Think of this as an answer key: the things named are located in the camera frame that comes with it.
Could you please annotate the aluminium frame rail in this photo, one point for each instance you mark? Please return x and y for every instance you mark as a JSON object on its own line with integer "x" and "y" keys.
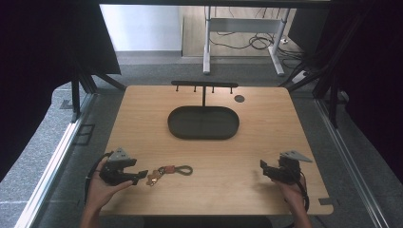
{"x": 50, "y": 177}
{"x": 348, "y": 164}

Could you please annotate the person's left hand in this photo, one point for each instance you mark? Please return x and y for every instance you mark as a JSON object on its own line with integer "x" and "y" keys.
{"x": 100, "y": 191}

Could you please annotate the black curtain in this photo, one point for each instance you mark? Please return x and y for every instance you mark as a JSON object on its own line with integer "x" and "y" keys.
{"x": 38, "y": 79}
{"x": 374, "y": 79}

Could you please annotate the person's right hand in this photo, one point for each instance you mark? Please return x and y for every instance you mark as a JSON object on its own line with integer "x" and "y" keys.
{"x": 291, "y": 194}

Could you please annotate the black metal frame strut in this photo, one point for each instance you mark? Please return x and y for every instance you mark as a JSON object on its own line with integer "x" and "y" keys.
{"x": 329, "y": 79}
{"x": 79, "y": 91}

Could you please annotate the dark round table grommet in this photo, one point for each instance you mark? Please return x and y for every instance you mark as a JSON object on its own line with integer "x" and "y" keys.
{"x": 239, "y": 98}

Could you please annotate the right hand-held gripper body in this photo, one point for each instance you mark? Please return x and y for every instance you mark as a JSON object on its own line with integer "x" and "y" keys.
{"x": 286, "y": 171}

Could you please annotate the white metal desk frame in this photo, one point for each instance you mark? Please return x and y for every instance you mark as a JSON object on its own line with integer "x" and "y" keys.
{"x": 244, "y": 24}

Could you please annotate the black key rack with tray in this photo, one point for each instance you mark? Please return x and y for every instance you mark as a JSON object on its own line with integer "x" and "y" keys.
{"x": 203, "y": 123}

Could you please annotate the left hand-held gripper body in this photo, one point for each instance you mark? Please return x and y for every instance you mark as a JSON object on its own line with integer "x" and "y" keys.
{"x": 114, "y": 171}

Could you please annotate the dark tape piece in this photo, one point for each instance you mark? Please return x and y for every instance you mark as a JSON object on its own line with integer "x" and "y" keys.
{"x": 326, "y": 201}

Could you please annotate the white power strip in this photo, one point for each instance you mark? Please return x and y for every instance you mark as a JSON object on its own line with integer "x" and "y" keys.
{"x": 299, "y": 77}

